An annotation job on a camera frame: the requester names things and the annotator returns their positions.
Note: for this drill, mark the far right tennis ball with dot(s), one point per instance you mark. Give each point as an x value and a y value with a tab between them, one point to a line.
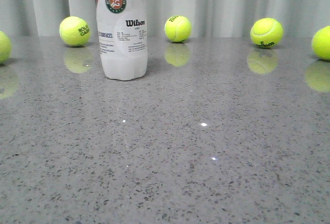
320	43

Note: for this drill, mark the centre tennis ball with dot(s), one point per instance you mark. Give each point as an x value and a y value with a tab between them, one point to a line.
177	28

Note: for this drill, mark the right Wilson tennis ball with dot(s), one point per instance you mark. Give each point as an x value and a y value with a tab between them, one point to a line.
266	32

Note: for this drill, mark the Roland Garros tennis ball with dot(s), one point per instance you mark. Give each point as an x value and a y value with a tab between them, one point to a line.
74	31

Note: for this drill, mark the white Wilson tennis ball can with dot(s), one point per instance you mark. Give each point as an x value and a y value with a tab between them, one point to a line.
122	35

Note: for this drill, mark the far left tennis ball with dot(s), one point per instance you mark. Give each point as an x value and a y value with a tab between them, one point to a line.
5	47

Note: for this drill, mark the grey-white curtain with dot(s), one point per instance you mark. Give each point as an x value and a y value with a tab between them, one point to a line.
209	18

